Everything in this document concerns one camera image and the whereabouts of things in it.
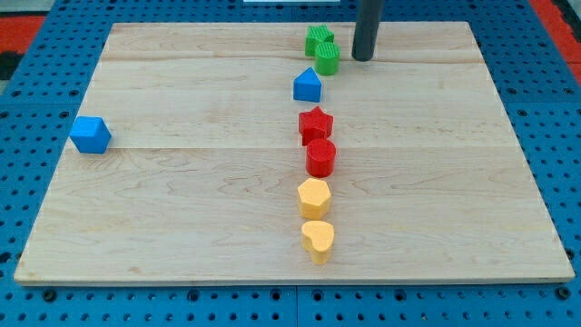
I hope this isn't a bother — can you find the red star block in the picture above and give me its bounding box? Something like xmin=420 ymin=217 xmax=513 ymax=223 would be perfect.
xmin=299 ymin=106 xmax=334 ymax=146

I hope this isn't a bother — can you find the green star block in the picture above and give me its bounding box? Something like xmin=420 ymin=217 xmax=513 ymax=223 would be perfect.
xmin=304 ymin=25 xmax=334 ymax=56

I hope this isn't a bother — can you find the red cylinder block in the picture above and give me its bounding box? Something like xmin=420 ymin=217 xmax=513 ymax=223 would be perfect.
xmin=306 ymin=139 xmax=337 ymax=178

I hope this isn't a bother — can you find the yellow hexagon block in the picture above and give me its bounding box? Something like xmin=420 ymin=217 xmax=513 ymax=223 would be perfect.
xmin=297 ymin=178 xmax=331 ymax=220

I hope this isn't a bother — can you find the yellow heart block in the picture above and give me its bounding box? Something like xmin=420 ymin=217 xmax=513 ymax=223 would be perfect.
xmin=301 ymin=221 xmax=335 ymax=264

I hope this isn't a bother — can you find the blue triangular prism block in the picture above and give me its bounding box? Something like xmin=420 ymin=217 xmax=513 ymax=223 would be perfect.
xmin=293 ymin=67 xmax=322 ymax=103

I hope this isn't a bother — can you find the light wooden board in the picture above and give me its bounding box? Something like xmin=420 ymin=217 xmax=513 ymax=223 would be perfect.
xmin=15 ymin=22 xmax=575 ymax=286

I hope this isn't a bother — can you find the green cylinder block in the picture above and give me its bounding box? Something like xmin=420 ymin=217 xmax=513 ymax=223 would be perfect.
xmin=314 ymin=42 xmax=340 ymax=75

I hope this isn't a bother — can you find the blue cube block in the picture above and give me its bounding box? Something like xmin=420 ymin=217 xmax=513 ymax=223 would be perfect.
xmin=69 ymin=116 xmax=112 ymax=154

